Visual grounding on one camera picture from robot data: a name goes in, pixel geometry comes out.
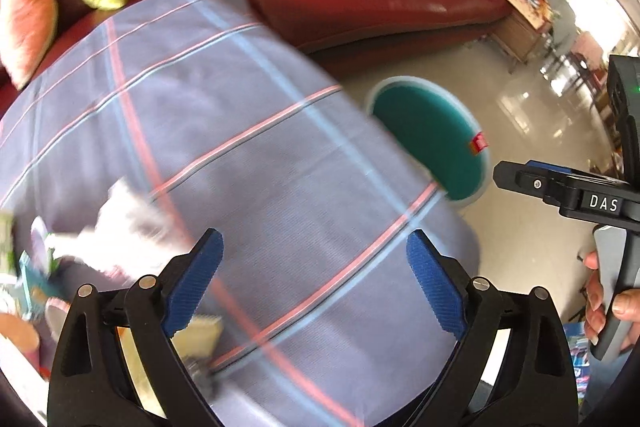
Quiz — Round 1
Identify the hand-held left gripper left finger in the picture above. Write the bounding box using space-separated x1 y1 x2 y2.
46 228 224 427

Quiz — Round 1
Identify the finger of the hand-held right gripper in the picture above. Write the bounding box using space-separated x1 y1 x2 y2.
492 160 557 204
525 160 571 174

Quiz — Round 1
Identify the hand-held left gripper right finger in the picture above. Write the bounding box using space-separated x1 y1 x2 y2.
406 229 581 427

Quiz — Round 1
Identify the teal round waste bin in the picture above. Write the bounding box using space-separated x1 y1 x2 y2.
366 77 491 208

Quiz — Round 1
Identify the person's right hand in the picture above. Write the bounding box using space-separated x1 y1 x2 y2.
580 249 640 353

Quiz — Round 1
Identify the crumpled white tissue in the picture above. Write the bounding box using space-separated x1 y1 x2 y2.
80 177 173 278

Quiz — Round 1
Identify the wooden side table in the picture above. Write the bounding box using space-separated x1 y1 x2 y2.
492 0 551 68

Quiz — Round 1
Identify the blue packet on floor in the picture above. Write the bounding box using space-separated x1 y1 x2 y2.
564 322 594 404

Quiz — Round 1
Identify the grey-blue plaid tablecloth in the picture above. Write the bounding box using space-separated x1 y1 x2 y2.
0 0 481 427

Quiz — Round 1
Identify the teal snack packet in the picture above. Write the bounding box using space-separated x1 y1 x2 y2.
17 252 57 314

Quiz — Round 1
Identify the orange paper cup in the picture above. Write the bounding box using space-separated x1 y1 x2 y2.
0 312 41 360

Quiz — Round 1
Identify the green snack wrapper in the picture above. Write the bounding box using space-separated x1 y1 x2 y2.
0 212 17 280

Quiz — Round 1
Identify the pink plush pillow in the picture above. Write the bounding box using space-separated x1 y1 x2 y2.
0 0 59 90

